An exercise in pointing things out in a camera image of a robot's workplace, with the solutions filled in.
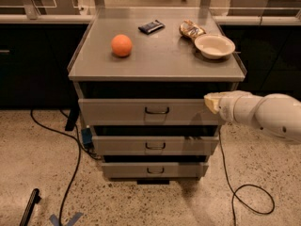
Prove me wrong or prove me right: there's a grey top drawer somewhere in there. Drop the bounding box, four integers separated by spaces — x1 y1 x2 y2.
79 99 224 125

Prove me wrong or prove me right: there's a grey drawer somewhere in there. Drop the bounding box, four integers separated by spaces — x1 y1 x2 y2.
79 99 224 125
92 136 218 155
102 163 208 179

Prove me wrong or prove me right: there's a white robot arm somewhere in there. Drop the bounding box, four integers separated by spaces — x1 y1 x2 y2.
204 90 301 144

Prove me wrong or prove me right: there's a grey metal drawer cabinet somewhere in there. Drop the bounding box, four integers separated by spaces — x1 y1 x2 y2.
69 8 246 170

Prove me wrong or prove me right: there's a grey middle drawer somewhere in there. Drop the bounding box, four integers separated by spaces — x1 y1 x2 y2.
92 136 218 155

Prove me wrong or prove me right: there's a grey bottom drawer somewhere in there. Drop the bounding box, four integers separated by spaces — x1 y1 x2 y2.
102 163 208 179

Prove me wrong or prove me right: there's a white bowl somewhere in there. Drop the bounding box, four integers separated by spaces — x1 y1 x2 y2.
194 34 235 59

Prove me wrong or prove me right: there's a dark counter cabinet right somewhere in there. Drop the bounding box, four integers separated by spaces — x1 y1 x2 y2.
217 19 301 100

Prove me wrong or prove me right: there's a dark counter cabinet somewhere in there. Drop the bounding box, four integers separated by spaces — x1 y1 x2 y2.
0 23 87 109
217 19 301 100

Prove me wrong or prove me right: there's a crumpled chip bag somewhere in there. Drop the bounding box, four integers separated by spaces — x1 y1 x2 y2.
179 20 206 40

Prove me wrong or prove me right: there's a dark blue snack bar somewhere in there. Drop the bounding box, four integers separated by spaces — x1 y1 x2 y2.
138 20 165 35

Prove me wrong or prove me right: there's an orange ball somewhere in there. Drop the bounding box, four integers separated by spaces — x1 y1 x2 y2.
111 34 133 57

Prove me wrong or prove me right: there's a blue power box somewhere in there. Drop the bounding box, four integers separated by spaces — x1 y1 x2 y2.
81 128 93 149

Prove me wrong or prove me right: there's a dark counter cabinet left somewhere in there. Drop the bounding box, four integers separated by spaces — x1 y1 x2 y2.
0 23 87 109

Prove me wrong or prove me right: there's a blue tape cross mark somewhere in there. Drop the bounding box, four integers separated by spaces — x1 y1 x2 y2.
48 211 85 226

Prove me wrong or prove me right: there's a black bar on floor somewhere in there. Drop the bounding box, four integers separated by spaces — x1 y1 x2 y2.
19 188 40 226

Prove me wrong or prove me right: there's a black cable on right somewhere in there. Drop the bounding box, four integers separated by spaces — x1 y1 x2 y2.
217 129 276 226

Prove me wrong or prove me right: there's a black cable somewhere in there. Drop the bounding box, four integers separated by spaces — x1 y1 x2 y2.
217 129 276 226
30 108 102 226

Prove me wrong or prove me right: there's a black cable on left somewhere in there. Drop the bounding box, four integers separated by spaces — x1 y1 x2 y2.
30 108 102 226

